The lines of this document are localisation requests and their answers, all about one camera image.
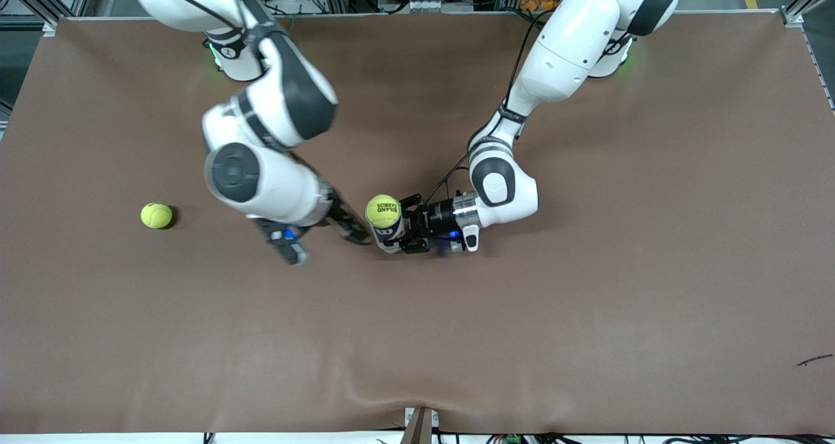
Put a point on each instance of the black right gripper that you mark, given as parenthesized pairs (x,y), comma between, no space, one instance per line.
(340,215)

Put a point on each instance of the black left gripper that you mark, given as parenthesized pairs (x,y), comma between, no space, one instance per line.
(438,217)

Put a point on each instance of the clear Wilson tennis ball can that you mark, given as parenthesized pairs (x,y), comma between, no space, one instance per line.
(390,238)

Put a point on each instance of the yellow tennis ball black print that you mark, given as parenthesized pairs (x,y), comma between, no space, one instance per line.
(383,210)

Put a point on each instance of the plain yellow tennis ball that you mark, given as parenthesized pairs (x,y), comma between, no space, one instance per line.
(156,215)

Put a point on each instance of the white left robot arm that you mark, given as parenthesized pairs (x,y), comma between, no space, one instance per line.
(561,46)

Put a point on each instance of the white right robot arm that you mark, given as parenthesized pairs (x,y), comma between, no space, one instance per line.
(274,190)

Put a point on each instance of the brown table mat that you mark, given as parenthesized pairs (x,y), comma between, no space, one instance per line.
(417,340)

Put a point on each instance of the green terminal connector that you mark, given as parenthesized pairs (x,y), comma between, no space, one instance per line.
(513,439)

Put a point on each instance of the small dark twig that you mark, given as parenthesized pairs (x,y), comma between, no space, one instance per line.
(815,360)

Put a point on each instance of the metal table edge bracket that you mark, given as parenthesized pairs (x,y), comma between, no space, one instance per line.
(421,426)

